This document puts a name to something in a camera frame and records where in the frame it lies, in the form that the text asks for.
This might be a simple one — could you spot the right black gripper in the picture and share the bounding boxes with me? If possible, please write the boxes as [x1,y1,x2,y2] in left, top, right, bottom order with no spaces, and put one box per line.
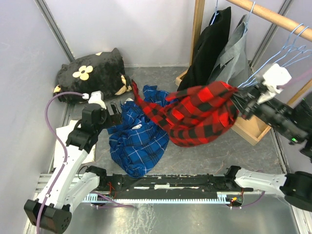
[223,79,307,141]

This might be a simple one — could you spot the red black plaid shirt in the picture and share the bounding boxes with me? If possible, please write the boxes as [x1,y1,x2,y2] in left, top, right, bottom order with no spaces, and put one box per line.
[132,81,238,147]

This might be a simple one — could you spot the light blue wire hanger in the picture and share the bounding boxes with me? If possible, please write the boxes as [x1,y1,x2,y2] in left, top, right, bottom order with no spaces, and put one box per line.
[237,23,312,90]

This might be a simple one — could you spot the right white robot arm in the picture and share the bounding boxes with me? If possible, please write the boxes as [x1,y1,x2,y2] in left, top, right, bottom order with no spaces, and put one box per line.
[223,85,312,212]

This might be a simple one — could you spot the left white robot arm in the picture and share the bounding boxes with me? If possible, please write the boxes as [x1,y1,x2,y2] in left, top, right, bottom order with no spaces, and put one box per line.
[24,101,122,234]

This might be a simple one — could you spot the grey hanging shirt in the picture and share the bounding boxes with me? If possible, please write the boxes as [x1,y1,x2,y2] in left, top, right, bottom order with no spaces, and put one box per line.
[207,15,251,87]

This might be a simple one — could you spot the blue plaid shirt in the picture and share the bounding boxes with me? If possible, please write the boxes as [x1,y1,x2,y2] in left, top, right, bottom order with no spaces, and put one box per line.
[107,98,169,178]

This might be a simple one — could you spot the blue hanger under black garment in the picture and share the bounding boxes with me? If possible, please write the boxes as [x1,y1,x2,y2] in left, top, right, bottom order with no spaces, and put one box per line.
[209,0,219,26]

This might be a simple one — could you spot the blue hanger under grey shirt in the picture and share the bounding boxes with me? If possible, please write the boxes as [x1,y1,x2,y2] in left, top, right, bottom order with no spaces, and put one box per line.
[244,1,255,32]

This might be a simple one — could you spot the black flower-print garment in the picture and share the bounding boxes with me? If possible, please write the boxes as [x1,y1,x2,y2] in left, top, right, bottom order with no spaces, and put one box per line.
[53,48,132,99]

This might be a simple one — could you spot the white folded cloth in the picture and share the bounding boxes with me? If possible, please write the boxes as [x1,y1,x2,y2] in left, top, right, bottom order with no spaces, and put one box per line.
[54,119,96,169]

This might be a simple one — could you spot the black hanging garment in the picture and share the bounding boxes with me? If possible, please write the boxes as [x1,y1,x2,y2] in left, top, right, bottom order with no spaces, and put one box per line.
[178,6,232,91]

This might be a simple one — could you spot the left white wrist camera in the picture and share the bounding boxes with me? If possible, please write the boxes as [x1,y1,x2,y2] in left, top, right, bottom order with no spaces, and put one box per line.
[82,91,103,104]

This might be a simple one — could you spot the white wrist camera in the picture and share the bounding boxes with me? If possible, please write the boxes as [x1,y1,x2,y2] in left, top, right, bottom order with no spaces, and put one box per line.
[82,91,103,104]
[255,63,292,94]

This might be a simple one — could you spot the wooden clothes rack frame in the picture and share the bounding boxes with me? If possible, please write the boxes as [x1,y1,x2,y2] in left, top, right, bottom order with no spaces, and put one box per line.
[190,0,312,145]

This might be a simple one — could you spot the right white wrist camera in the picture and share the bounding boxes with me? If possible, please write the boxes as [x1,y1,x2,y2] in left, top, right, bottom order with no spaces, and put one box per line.
[255,63,292,94]

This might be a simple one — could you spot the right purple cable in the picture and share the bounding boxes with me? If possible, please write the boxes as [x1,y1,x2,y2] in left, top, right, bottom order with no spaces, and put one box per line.
[280,66,312,89]

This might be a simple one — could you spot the purple cable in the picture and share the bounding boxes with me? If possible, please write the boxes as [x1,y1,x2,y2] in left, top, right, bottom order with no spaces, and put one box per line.
[280,66,312,89]
[35,91,86,234]

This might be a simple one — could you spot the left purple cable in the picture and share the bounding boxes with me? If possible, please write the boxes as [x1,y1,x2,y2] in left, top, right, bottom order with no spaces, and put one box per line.
[35,91,86,234]

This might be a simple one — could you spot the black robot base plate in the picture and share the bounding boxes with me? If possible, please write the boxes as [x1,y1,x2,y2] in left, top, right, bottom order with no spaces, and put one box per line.
[103,174,242,199]

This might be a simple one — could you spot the light blue cable duct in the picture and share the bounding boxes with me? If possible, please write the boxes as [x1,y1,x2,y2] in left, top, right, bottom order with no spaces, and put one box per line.
[81,192,241,203]

